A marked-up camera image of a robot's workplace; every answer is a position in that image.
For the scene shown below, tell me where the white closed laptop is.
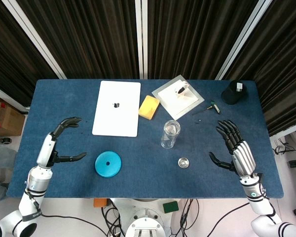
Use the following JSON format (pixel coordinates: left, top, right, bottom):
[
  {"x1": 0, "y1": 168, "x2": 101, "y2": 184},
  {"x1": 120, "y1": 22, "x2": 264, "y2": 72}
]
[{"x1": 92, "y1": 80, "x2": 142, "y2": 138}]

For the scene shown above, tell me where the black cable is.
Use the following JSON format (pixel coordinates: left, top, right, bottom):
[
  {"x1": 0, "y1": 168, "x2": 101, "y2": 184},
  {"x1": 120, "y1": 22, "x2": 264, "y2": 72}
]
[
  {"x1": 204, "y1": 202, "x2": 250, "y2": 233},
  {"x1": 101, "y1": 199, "x2": 126, "y2": 237},
  {"x1": 36, "y1": 213, "x2": 108, "y2": 236},
  {"x1": 171, "y1": 198, "x2": 201, "y2": 237}
]

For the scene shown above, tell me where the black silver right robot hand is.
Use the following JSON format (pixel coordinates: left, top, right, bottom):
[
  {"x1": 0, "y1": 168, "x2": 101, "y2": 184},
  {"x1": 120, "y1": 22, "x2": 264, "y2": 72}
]
[{"x1": 209, "y1": 119, "x2": 257, "y2": 177}]

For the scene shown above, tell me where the T-handle hex key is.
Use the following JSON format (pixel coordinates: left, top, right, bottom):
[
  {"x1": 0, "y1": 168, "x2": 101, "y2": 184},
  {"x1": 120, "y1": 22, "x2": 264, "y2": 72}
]
[{"x1": 192, "y1": 100, "x2": 222, "y2": 116}]

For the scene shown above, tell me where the blue disc with hole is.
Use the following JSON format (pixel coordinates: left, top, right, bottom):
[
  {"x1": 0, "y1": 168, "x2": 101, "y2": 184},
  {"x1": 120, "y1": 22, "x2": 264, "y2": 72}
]
[{"x1": 94, "y1": 150, "x2": 122, "y2": 178}]

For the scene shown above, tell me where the orange box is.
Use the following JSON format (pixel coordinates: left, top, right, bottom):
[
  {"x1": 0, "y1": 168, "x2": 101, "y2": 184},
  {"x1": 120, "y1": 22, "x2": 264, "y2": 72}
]
[{"x1": 93, "y1": 198, "x2": 110, "y2": 208}]

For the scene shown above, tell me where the blue tablecloth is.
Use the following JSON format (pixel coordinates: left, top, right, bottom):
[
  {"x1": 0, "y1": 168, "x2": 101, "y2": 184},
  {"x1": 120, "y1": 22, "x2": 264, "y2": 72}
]
[{"x1": 6, "y1": 79, "x2": 284, "y2": 199}]

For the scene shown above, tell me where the green block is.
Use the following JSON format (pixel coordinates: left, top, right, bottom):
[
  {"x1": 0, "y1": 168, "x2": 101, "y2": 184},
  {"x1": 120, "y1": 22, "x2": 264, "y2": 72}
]
[{"x1": 163, "y1": 200, "x2": 180, "y2": 214}]

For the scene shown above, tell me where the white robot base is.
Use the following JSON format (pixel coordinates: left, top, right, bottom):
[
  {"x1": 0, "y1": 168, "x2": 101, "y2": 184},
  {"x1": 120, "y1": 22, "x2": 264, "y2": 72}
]
[{"x1": 125, "y1": 206, "x2": 171, "y2": 237}]

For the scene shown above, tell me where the brown cardboard box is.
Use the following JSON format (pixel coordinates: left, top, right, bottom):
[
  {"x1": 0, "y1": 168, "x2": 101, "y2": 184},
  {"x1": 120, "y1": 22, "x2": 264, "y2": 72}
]
[{"x1": 0, "y1": 101, "x2": 26, "y2": 137}]

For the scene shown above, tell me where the clear glass bottle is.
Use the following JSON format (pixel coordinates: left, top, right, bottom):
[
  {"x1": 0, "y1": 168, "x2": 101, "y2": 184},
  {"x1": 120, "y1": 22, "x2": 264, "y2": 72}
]
[{"x1": 160, "y1": 120, "x2": 182, "y2": 149}]

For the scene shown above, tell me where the yellow sponge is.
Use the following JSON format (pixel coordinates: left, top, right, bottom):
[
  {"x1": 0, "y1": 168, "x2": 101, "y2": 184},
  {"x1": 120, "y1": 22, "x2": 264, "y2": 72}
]
[{"x1": 138, "y1": 95, "x2": 160, "y2": 120}]

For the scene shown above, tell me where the small white cup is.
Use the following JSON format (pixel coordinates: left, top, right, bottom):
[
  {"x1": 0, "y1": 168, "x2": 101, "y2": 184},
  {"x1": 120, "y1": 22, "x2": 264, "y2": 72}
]
[{"x1": 174, "y1": 81, "x2": 192, "y2": 99}]

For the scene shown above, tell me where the dark pleated curtain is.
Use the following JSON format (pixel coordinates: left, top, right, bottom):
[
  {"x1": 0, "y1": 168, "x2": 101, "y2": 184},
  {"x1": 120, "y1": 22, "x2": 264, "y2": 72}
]
[
  {"x1": 17, "y1": 0, "x2": 140, "y2": 79},
  {"x1": 147, "y1": 0, "x2": 264, "y2": 80},
  {"x1": 0, "y1": 0, "x2": 62, "y2": 107},
  {"x1": 224, "y1": 0, "x2": 296, "y2": 136}
]

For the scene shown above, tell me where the white square board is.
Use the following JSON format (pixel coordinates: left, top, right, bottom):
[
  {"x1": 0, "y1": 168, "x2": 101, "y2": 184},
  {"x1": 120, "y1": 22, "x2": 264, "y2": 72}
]
[{"x1": 157, "y1": 79, "x2": 198, "y2": 115}]

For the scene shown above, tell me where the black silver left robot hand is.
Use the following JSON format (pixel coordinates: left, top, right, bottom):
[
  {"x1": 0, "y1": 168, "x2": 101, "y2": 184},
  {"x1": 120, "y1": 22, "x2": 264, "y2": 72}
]
[{"x1": 36, "y1": 117, "x2": 87, "y2": 169}]

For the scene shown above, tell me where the white pillar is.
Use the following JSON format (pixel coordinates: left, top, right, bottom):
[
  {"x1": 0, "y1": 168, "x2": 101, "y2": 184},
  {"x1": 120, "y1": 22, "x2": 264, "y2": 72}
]
[
  {"x1": 134, "y1": 0, "x2": 148, "y2": 79},
  {"x1": 4, "y1": 0, "x2": 68, "y2": 79},
  {"x1": 214, "y1": 0, "x2": 274, "y2": 81}
]

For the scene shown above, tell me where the black mesh pen holder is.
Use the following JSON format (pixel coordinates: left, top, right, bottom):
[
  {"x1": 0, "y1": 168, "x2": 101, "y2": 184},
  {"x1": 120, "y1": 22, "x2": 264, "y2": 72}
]
[{"x1": 221, "y1": 80, "x2": 248, "y2": 105}]

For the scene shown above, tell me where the grey square metal tray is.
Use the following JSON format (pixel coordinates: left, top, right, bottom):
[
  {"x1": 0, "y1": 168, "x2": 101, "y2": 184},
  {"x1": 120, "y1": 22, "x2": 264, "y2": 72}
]
[{"x1": 151, "y1": 74, "x2": 205, "y2": 121}]

